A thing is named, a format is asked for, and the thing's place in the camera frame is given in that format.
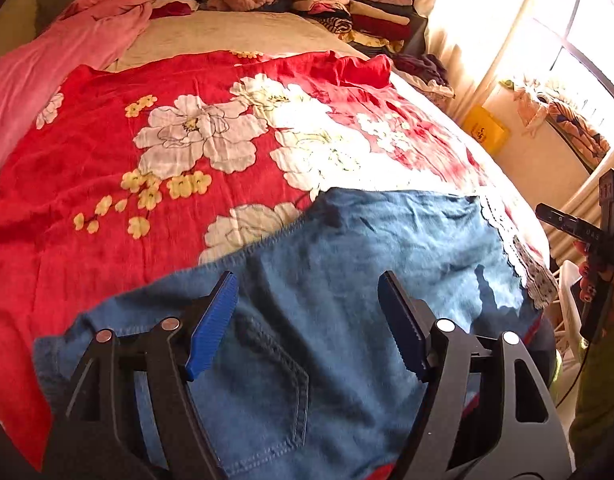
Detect person's right hand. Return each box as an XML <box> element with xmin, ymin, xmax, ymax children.
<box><xmin>573</xmin><ymin>239</ymin><xmax>614</xmax><ymax>331</ymax></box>

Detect pink blanket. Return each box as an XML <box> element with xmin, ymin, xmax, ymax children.
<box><xmin>0</xmin><ymin>0</ymin><xmax>158</xmax><ymax>181</ymax></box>

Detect dark red cloth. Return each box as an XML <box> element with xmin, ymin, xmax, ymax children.
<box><xmin>152</xmin><ymin>0</ymin><xmax>200</xmax><ymax>18</ymax></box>

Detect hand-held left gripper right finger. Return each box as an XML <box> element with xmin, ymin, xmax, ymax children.
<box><xmin>378</xmin><ymin>270</ymin><xmax>572</xmax><ymax>480</ymax></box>

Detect black cable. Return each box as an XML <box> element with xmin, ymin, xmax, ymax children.
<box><xmin>554</xmin><ymin>335</ymin><xmax>590</xmax><ymax>406</ymax></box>

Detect blue denim pants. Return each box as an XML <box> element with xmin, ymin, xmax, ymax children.
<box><xmin>33</xmin><ymin>187</ymin><xmax>560</xmax><ymax>480</ymax></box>

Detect purple clothes heap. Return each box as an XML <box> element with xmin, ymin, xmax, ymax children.
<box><xmin>392</xmin><ymin>52</ymin><xmax>455</xmax><ymax>98</ymax></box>

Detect red floral blanket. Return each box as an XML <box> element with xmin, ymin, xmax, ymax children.
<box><xmin>0</xmin><ymin>50</ymin><xmax>498</xmax><ymax>471</ymax></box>

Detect pile of folded clothes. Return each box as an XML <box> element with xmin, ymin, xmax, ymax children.
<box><xmin>284</xmin><ymin>0</ymin><xmax>428</xmax><ymax>56</ymax></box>

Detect cream curtain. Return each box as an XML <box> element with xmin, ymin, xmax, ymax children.
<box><xmin>417</xmin><ymin>0</ymin><xmax>542</xmax><ymax>121</ymax></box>

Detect white plastic rack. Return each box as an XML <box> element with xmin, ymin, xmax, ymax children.
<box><xmin>552</xmin><ymin>260</ymin><xmax>588</xmax><ymax>361</ymax></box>

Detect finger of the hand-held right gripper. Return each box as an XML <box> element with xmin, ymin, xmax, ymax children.
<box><xmin>535</xmin><ymin>203</ymin><xmax>602</xmax><ymax>242</ymax></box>

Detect window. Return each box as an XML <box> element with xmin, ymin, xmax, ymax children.
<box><xmin>487</xmin><ymin>0</ymin><xmax>614</xmax><ymax>126</ymax></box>

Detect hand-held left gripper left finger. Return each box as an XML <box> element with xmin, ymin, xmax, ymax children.
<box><xmin>42</xmin><ymin>271</ymin><xmax>240</xmax><ymax>480</ymax></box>

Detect yellow bag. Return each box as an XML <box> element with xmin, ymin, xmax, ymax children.
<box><xmin>459</xmin><ymin>105</ymin><xmax>508</xmax><ymax>153</ymax></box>

